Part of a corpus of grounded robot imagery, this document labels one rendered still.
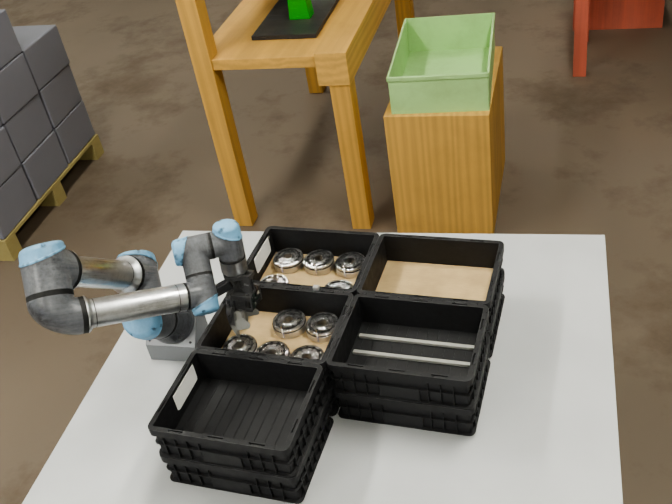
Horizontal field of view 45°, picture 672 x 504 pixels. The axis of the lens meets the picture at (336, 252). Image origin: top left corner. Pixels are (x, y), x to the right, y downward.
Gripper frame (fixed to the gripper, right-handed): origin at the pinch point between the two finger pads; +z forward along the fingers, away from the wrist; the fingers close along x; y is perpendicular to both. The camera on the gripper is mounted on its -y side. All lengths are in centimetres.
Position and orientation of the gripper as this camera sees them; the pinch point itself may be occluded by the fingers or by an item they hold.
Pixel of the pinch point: (240, 327)
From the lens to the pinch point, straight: 245.1
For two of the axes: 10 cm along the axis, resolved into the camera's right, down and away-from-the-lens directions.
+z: 1.1, 8.6, 5.0
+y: 9.5, 0.7, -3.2
